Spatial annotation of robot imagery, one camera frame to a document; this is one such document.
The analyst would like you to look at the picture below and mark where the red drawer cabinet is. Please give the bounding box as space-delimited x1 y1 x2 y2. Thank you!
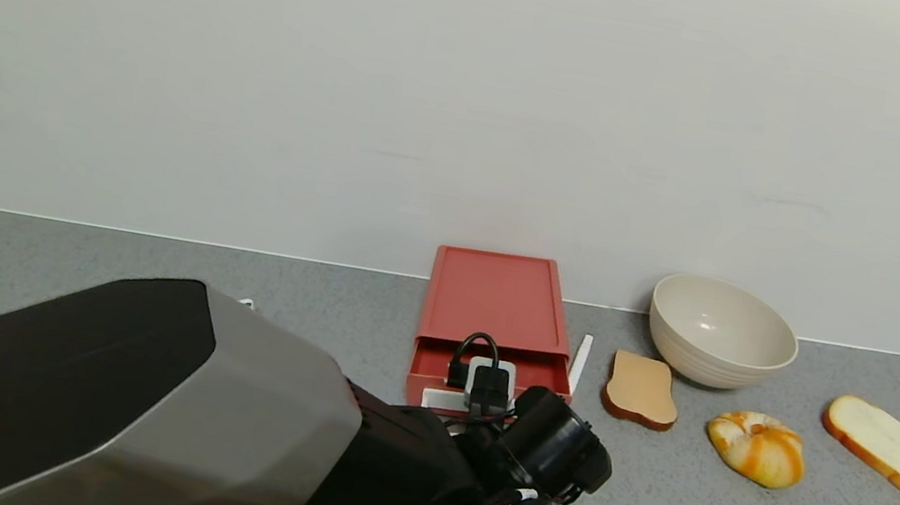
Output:
415 239 586 364

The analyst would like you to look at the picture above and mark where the white marker pen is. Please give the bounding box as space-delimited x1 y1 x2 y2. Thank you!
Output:
565 332 595 397

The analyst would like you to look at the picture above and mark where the brown toast slice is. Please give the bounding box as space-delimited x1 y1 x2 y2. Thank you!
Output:
597 348 688 435

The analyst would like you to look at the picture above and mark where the beige ribbed bowl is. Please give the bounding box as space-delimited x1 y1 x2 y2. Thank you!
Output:
638 268 810 402

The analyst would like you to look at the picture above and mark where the orange striped croissant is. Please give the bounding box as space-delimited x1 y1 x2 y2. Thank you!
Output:
699 405 813 494

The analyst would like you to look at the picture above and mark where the white bread slice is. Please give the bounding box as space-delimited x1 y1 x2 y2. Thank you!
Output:
812 390 900 499

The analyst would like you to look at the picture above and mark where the black camera cable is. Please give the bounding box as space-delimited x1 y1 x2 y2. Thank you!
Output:
444 327 504 395

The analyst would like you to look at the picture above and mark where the silver white wrist camera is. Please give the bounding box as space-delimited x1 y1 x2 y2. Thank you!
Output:
463 355 521 418

